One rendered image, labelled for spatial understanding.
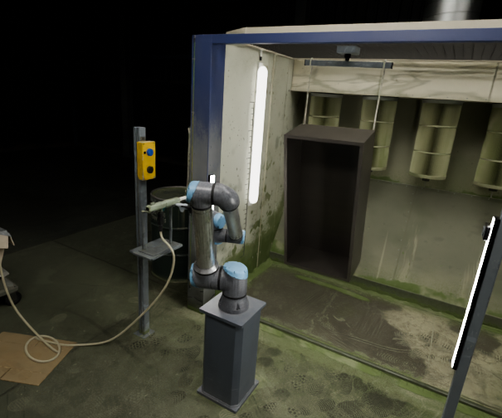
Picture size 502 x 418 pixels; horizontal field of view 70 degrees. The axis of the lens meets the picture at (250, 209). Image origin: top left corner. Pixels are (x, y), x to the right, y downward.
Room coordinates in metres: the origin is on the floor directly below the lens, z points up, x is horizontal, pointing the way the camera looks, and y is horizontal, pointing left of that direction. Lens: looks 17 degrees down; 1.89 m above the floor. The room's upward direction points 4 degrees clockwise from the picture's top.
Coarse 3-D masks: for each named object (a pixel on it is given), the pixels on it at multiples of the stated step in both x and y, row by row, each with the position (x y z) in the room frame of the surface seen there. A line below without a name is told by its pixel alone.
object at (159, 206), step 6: (174, 198) 2.49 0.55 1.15; (180, 198) 2.54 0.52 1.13; (150, 204) 2.29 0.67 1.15; (156, 204) 2.32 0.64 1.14; (162, 204) 2.36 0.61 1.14; (168, 204) 2.41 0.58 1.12; (150, 210) 2.26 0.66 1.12; (156, 210) 2.32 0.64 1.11; (162, 210) 2.37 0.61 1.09; (162, 216) 2.37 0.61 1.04; (162, 222) 2.37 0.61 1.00; (162, 228) 2.37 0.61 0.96
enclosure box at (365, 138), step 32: (320, 128) 2.91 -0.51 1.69; (288, 160) 2.88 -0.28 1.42; (320, 160) 3.04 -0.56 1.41; (352, 160) 2.90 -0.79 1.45; (288, 192) 2.93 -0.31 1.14; (320, 192) 3.08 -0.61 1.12; (352, 192) 2.94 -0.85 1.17; (288, 224) 2.99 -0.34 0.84; (320, 224) 3.13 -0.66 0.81; (352, 224) 2.98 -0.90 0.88; (288, 256) 3.05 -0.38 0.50; (320, 256) 3.07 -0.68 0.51; (352, 256) 2.65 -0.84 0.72
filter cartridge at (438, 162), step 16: (432, 112) 3.40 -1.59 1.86; (448, 112) 3.35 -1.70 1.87; (432, 128) 3.38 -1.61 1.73; (448, 128) 3.34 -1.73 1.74; (416, 144) 3.50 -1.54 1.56; (432, 144) 3.36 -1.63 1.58; (448, 144) 3.35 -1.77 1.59; (416, 160) 3.44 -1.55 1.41; (432, 160) 3.35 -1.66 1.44; (448, 160) 3.38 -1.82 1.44; (416, 176) 3.40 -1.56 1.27; (432, 176) 3.33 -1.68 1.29
